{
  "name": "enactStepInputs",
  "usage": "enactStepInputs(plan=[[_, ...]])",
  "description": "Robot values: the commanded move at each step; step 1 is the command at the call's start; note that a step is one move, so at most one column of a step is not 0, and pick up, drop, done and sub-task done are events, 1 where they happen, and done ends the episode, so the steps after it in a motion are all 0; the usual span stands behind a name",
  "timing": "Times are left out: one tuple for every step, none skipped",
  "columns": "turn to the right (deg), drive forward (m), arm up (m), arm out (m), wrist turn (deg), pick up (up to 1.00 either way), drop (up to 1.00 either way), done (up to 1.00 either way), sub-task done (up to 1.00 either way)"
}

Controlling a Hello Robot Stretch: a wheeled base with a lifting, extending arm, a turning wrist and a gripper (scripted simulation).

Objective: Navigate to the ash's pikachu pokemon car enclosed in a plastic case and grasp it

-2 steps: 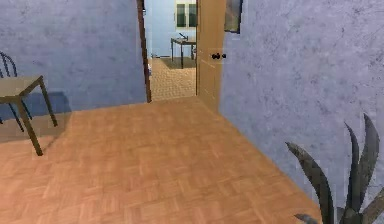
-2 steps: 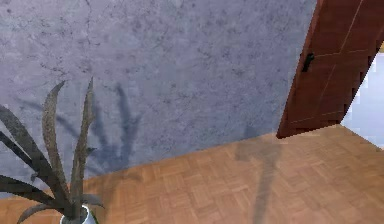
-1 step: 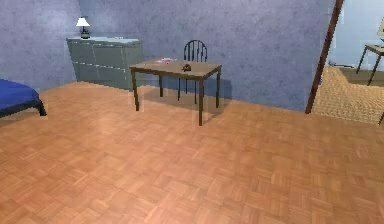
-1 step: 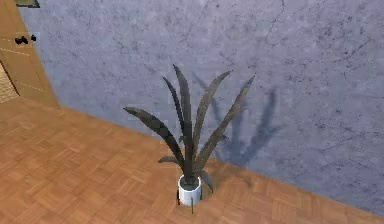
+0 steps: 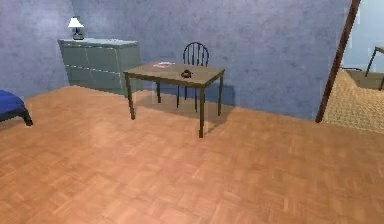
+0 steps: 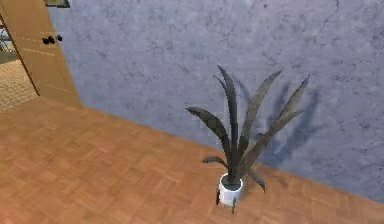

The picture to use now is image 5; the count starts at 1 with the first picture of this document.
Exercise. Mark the grey-green chest of drawers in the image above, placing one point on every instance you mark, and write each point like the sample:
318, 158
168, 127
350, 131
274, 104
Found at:
100, 63

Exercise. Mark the white shade table lamp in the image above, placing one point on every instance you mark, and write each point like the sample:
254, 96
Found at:
76, 27

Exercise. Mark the brown table beyond doorway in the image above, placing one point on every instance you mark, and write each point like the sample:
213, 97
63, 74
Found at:
376, 63

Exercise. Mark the brown wooden door frame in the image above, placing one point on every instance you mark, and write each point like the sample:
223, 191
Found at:
336, 63

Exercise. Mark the black spindle-back chair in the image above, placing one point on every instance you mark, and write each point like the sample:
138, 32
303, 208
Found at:
196, 54

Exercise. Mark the brown wooden table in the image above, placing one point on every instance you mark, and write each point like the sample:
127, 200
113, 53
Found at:
173, 74

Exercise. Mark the small dark brown object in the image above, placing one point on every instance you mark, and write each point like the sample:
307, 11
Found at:
186, 73

